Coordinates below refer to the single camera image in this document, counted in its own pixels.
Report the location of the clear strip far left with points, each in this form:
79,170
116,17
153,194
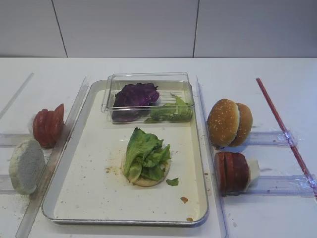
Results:
15,95

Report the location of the clear bun track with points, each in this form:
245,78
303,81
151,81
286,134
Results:
269,138

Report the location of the sesame bun half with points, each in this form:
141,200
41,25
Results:
223,122
245,125

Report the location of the bottom bun on tray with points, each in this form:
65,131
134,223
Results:
146,182

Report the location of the clear rail right of tray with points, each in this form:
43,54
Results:
214,184

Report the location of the red straw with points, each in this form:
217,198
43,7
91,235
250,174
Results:
294,149

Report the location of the metal baking tray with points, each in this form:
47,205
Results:
89,188

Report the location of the clear tomato track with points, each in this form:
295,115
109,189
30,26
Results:
12,140

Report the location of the clear rail of tray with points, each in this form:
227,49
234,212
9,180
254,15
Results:
214,184
37,197

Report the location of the purple cabbage leaf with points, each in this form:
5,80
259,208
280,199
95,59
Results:
134,95

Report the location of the green lettuce leaf on bun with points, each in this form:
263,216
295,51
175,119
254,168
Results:
145,156

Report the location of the clear rail left of tray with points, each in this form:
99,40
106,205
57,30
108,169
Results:
37,197

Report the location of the sesame bun rear half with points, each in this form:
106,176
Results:
245,125

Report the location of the clear bread track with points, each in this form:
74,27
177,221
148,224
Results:
5,185

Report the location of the sliced meat patties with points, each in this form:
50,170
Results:
233,172

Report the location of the clear meat track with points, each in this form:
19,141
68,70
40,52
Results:
295,185

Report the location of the red tomato slices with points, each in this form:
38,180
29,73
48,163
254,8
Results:
48,125

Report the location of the small lettuce scrap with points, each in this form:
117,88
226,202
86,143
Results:
173,182

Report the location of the clear plastic container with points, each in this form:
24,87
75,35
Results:
167,83

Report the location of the white pusher block right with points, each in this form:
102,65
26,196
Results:
254,172

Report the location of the sesame bun front half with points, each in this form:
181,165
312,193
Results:
223,122

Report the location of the green lettuce in container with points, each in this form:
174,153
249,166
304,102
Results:
179,111

